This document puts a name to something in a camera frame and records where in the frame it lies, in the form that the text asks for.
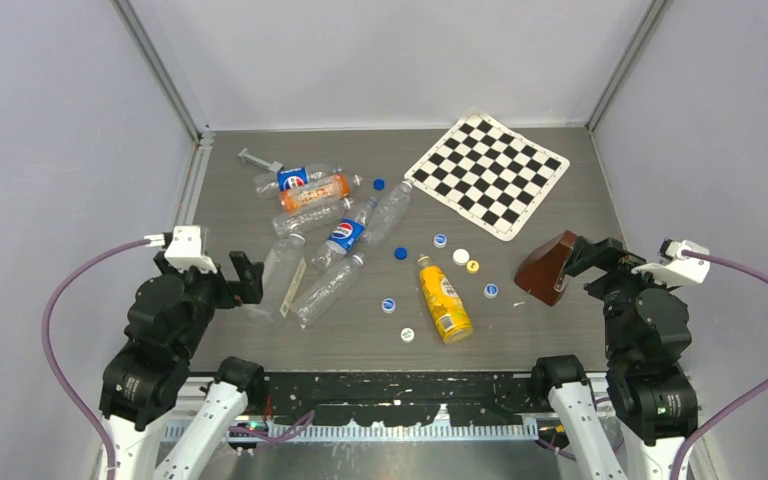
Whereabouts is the crushed clear bottle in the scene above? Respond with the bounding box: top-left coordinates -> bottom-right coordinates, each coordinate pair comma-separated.
272,197 -> 354,238

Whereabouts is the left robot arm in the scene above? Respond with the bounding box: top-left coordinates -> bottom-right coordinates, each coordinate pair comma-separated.
100,251 -> 267,479

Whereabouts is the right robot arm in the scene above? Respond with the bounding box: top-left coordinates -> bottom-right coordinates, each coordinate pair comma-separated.
515,231 -> 710,479

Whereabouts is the orange drink bottle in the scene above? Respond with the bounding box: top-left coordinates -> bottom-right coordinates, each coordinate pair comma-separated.
279,173 -> 363,214

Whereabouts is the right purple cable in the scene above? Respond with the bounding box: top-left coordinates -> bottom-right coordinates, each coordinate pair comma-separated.
668,249 -> 768,480

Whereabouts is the black white checkered mat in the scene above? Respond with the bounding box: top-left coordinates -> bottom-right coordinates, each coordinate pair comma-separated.
404,110 -> 570,242

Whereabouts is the white bottle cap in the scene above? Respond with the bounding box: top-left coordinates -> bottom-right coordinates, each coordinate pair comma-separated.
452,248 -> 471,266

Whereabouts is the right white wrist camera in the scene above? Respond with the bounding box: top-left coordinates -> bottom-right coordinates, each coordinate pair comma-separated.
631,239 -> 710,288

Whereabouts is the clear bottle near mat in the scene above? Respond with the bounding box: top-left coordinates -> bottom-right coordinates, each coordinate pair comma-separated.
361,180 -> 413,247

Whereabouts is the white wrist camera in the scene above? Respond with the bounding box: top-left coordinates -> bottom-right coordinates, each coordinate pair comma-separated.
631,239 -> 710,288
143,225 -> 219,274

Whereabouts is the grey metal t-bolt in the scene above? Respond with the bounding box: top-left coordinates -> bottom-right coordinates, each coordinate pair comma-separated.
238,148 -> 283,172

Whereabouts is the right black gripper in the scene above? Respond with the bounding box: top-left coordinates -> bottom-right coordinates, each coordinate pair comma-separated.
562,232 -> 680,359

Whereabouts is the yellow bottle cap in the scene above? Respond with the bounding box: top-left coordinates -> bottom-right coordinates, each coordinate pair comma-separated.
466,260 -> 480,274

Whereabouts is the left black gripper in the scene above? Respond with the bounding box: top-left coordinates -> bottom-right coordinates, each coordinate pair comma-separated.
159,247 -> 263,355

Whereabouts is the clear ribbed plastic bottle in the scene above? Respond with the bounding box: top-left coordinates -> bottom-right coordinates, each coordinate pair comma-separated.
291,253 -> 366,329

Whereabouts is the pepsi bottle rear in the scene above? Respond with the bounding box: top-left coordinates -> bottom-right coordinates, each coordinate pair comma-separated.
254,163 -> 342,199

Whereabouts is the clear square labelled bottle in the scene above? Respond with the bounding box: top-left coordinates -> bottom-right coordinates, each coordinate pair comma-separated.
244,233 -> 306,325

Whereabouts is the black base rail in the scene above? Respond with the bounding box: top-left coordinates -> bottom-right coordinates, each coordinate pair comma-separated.
185,370 -> 614,429

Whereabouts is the yellow juice bottle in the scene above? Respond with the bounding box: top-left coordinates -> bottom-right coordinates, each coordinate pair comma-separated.
417,254 -> 473,344

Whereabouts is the white green cap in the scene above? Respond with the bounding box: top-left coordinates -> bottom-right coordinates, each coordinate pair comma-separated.
400,328 -> 415,343

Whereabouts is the brown wooden block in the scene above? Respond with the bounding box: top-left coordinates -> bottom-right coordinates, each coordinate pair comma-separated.
514,230 -> 578,306

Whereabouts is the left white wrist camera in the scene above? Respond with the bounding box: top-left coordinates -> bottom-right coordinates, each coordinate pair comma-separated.
143,225 -> 219,274

